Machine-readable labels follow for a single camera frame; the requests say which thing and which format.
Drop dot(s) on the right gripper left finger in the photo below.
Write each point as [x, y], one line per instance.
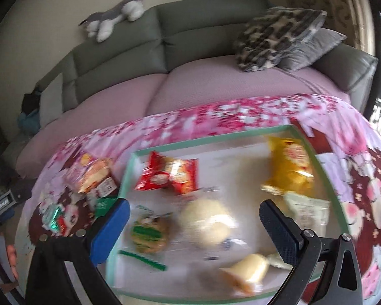
[48, 281]

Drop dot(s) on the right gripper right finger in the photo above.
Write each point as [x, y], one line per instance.
[340, 281]

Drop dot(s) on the green white snack packet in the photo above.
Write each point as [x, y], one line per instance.
[49, 217]

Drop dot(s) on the pink swiss roll snack bag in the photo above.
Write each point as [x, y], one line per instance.
[76, 171]

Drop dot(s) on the clear bag round bun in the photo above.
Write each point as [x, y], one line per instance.
[205, 222]

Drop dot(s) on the orange beige bread snack bag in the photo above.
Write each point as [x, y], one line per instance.
[94, 171]

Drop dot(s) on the small red candy packet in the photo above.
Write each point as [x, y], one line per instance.
[62, 225]

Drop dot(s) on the white pale snack packet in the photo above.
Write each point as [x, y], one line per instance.
[308, 212]

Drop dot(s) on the pale yellow cake packet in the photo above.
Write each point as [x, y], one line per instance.
[246, 275]

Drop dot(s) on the pink cartoon print blanket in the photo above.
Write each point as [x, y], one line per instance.
[348, 146]

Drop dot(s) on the yellow snack packet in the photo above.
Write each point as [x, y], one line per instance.
[290, 166]

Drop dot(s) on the teal black items by sofa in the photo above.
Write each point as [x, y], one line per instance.
[29, 119]

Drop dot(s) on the dark green small packet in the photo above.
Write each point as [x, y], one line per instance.
[103, 205]

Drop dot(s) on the green rimmed cardboard box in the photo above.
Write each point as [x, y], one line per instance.
[231, 169]

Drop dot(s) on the green striped cookie packet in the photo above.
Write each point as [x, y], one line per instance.
[151, 234]

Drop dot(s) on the red patterned snack packet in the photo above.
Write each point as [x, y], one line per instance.
[165, 172]

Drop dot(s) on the grey cushion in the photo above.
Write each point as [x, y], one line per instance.
[304, 55]

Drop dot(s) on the black white patterned cushion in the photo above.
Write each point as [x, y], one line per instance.
[273, 35]

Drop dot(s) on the grey white plush dog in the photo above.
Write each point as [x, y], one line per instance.
[101, 24]

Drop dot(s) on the grey sofa with pink cover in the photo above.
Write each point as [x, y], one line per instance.
[179, 55]

